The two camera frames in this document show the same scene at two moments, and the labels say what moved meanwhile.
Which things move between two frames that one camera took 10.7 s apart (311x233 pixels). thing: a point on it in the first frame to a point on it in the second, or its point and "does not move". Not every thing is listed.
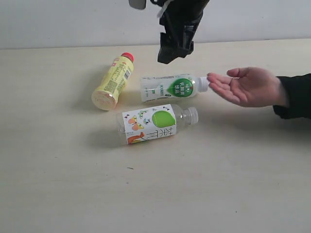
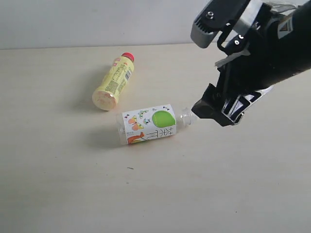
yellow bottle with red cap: (113, 81) does not move
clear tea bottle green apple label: (144, 124) does not move
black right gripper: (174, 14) to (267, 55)
